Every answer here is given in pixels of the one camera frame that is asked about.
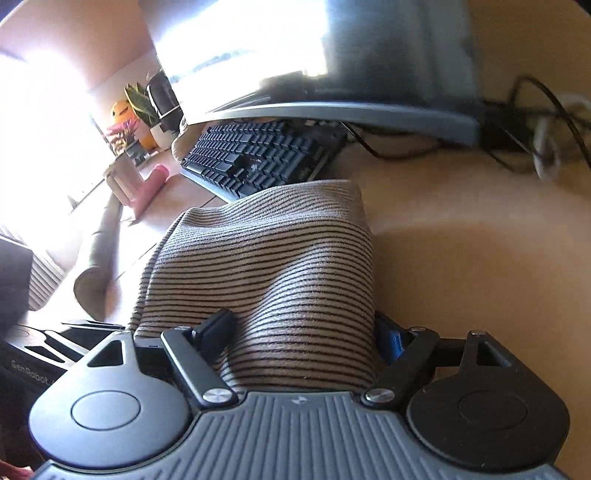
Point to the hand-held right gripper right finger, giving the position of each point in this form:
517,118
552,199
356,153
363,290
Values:
392,345

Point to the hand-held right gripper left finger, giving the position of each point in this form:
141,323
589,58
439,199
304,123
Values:
216,333

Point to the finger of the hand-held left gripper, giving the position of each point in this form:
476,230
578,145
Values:
76,334

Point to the striped shirt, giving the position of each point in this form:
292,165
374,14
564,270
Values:
286,277

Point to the person's left forearm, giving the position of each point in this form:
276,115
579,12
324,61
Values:
14,471

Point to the beige cushion roll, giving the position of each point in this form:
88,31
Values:
97,258

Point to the pink bottle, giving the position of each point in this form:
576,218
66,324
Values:
150,189

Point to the black keyboard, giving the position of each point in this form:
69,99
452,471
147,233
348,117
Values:
258,154

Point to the pink flowers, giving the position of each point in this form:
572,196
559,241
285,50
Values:
122,129

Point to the orange round object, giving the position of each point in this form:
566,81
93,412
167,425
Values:
122,110

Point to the green potted plant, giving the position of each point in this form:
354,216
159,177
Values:
145,110

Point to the black speaker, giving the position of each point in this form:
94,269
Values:
161,97

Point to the grey-edged computer monitor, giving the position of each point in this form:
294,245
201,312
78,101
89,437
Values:
323,50

